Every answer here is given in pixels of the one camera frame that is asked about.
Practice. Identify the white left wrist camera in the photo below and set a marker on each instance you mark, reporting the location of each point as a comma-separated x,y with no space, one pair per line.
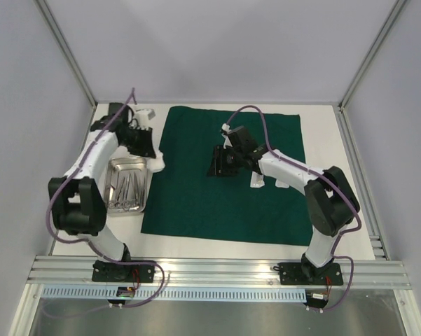
144,116

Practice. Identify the left aluminium frame post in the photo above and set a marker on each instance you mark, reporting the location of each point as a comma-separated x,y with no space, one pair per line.
61,41

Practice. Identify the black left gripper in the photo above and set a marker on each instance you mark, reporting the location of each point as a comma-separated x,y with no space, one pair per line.
147,148

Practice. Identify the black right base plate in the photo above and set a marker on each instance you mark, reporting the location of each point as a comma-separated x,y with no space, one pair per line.
306,274

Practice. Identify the clear suture packet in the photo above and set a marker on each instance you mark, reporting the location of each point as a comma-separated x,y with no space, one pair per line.
257,180
281,184

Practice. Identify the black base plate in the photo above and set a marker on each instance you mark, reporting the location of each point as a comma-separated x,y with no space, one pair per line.
111,272
306,274

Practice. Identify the aluminium frame post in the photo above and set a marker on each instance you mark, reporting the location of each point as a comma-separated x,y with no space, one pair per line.
61,41
377,44

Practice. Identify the slotted white cable duct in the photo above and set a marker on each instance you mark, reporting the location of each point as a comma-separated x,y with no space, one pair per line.
176,293

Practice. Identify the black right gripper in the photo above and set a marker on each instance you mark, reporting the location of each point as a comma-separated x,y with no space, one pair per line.
223,159

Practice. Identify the dark green surgical drape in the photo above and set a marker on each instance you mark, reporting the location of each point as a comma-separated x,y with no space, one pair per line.
183,201

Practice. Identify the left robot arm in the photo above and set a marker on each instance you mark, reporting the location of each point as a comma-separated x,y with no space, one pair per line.
76,205

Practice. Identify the aluminium front rail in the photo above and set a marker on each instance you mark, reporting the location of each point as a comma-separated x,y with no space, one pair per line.
198,272

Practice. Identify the steel tweezers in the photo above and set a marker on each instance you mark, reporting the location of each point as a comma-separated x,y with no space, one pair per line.
138,188
134,187
127,191
142,190

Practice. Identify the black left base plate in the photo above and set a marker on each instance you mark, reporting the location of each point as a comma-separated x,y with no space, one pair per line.
111,272

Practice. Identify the white gauze pad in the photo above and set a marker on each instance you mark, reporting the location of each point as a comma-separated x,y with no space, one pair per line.
156,164

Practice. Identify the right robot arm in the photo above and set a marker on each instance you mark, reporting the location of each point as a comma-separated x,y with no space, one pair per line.
330,199

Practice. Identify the stainless steel instrument tray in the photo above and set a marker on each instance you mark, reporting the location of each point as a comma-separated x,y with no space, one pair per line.
120,167

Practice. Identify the right aluminium frame post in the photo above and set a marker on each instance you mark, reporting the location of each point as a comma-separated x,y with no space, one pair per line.
377,44

